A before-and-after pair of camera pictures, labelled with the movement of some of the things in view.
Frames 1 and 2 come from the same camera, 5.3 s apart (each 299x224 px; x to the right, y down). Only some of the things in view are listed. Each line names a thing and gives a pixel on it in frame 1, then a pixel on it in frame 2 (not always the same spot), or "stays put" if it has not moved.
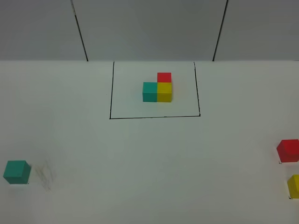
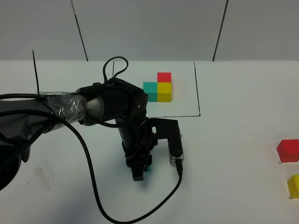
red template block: (164, 77) stays put
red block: (288, 150) stays put
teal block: (17, 171) -> (149, 168)
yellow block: (293, 183) stays put
